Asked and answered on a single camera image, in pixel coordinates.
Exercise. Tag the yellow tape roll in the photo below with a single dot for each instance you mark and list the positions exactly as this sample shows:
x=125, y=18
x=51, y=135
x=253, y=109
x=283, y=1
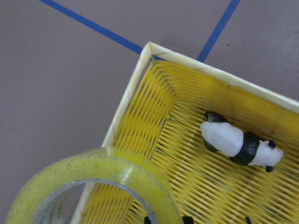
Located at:
x=125, y=177

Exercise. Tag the yellow woven plastic basket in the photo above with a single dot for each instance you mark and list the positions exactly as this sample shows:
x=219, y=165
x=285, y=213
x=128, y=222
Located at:
x=159, y=117

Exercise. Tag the black and white panda figurine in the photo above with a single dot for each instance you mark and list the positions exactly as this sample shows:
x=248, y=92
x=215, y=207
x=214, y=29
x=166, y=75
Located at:
x=242, y=148

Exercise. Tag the small silver can black lid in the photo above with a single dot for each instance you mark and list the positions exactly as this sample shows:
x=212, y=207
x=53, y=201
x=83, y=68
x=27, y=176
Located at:
x=186, y=220

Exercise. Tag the small black debris piece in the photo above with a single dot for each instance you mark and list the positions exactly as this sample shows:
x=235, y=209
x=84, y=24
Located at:
x=248, y=220

